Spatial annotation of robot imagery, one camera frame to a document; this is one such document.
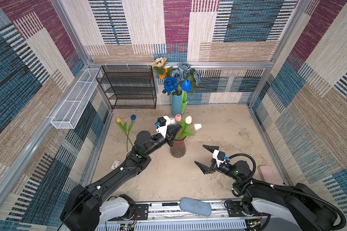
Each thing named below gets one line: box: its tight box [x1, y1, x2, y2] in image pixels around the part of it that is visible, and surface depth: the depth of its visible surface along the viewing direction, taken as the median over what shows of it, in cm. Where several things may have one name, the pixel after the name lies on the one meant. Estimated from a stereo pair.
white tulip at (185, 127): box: [181, 115, 195, 139], surface depth 79 cm
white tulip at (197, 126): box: [189, 123, 202, 131], surface depth 79 cm
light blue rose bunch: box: [171, 62, 201, 84], surface depth 91 cm
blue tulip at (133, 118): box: [127, 114, 137, 147], surface depth 114 cm
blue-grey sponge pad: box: [179, 196, 212, 217], surface depth 74 cm
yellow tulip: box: [116, 116, 129, 153], surface depth 110 cm
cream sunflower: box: [152, 57, 168, 68], surface depth 87 cm
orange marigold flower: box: [159, 68, 169, 80], surface depth 94 cm
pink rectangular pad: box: [257, 164, 279, 186], surface depth 86 cm
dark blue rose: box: [163, 77, 178, 93], surface depth 71 cm
